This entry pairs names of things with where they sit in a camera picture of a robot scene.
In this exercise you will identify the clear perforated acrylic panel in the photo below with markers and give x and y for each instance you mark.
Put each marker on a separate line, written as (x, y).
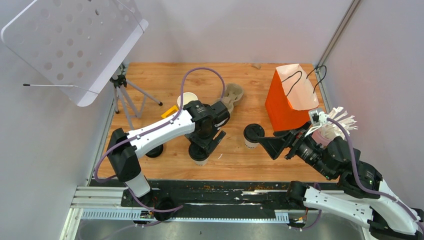
(76, 44)

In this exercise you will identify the black coffee cup lid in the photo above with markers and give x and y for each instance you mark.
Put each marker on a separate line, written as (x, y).
(252, 132)

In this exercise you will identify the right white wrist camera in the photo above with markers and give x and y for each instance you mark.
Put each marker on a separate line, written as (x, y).
(318, 118)

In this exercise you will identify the stacked pulp cup carriers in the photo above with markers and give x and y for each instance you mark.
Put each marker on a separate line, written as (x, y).
(233, 95)

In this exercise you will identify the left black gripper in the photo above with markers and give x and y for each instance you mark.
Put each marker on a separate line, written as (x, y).
(195, 138)

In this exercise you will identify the orange paper bag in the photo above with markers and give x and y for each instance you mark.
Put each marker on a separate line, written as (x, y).
(290, 97)

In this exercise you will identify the white tripod stand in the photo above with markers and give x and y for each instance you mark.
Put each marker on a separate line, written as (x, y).
(120, 94)

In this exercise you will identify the single white paper cup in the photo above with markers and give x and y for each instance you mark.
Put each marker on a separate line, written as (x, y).
(250, 144)

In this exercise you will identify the pink cup of wrapped straws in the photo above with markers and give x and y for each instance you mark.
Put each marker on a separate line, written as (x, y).
(326, 133)

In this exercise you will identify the yellow plastic triangle holder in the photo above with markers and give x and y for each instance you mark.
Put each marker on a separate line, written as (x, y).
(174, 109)

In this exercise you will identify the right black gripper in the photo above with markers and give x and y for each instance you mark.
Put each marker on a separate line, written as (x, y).
(274, 144)

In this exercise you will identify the stack of white paper cups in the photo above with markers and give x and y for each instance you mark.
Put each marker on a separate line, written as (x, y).
(185, 98)

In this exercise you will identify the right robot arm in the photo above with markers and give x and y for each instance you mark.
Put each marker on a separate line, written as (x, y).
(373, 205)

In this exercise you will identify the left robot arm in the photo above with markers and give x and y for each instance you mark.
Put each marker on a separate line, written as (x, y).
(125, 148)

